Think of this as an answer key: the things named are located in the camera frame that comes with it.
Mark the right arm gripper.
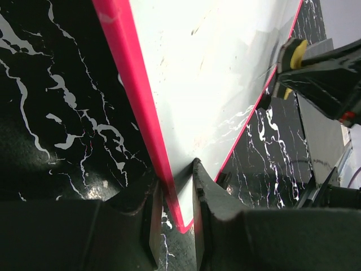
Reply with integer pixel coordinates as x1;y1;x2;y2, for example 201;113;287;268
279;40;360;128

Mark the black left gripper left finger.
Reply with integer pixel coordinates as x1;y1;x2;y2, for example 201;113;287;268
1;172;162;270

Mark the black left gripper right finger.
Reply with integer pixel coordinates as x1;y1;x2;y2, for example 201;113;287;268
192;159;360;270

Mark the yellow black eraser sponge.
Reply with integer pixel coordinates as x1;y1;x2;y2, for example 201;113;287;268
272;38;307;100

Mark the pink framed whiteboard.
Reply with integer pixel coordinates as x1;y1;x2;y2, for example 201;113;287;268
93;1;302;233

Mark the black slab with label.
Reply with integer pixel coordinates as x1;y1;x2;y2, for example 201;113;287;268
296;38;353;187

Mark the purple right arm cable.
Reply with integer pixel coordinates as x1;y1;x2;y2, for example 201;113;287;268
347;166;361;189

